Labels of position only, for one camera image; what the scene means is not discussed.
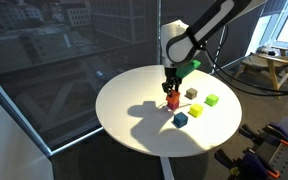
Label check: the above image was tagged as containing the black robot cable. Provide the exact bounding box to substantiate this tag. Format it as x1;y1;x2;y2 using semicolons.
213;24;288;96
203;43;288;98

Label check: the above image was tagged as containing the orange block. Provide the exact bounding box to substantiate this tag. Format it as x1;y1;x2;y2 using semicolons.
165;89;182;105

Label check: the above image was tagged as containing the gray block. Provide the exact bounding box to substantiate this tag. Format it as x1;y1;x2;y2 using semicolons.
184;87;199;101

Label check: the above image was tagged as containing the metal window mullion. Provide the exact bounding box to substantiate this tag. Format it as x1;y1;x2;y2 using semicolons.
155;0;162;66

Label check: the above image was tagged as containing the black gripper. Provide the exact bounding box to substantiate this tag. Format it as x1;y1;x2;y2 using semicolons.
161;65;182;98

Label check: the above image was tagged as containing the white table base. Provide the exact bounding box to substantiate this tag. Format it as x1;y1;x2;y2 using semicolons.
159;156;176;180

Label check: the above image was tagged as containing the wooden lounge chair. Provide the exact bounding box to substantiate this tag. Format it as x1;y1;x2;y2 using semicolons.
232;44;288;100

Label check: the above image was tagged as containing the window corner post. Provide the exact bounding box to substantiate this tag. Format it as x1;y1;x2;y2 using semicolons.
210;28;228;74

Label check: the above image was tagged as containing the green block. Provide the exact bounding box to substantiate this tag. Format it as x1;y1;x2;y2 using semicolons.
204;93;220;108

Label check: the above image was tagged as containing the magenta block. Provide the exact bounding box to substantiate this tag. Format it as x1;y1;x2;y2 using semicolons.
166;100;181;111

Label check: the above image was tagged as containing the purple orange spring clamp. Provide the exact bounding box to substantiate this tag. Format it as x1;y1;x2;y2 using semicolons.
213;148;282;180
238;122;288;149

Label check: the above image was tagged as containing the yellow block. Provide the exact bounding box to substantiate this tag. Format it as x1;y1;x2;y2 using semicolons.
188;103;205;119

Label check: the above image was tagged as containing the perforated metal breadboard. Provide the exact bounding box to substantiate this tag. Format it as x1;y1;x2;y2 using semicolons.
250;132;288;180

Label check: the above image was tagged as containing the metal window sill rail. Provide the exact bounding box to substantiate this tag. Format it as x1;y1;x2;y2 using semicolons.
0;65;105;158

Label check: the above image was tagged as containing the blue block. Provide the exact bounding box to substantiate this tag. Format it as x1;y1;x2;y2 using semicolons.
172;111;189;129

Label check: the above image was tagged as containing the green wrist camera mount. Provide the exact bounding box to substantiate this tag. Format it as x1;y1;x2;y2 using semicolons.
175;58;202;80

